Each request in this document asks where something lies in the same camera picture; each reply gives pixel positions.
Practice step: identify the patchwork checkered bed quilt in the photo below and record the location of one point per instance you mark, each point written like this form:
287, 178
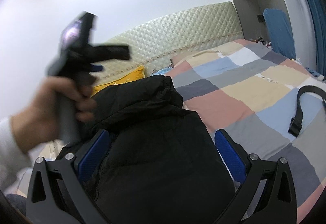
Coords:
269, 104

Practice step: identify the yellow pillow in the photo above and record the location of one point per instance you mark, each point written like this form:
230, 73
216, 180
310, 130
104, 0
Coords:
137, 74

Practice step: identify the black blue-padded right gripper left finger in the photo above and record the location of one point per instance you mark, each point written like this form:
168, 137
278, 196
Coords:
56, 193

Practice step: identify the blue curtain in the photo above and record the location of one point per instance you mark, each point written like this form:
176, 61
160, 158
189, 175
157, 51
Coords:
318, 17

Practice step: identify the large black jacket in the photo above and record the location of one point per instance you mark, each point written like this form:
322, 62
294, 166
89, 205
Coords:
163, 166

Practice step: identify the person's left hand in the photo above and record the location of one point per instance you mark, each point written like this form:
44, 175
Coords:
38, 123

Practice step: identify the white sleeve forearm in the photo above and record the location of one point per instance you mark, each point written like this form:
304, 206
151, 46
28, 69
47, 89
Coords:
13, 159

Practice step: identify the cream quilted headboard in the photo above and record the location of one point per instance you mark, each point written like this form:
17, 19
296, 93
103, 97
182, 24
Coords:
153, 44

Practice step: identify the blue fabric panel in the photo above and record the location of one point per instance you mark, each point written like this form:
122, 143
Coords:
280, 32

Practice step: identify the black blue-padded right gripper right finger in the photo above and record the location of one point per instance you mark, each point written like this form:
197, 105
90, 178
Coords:
266, 193

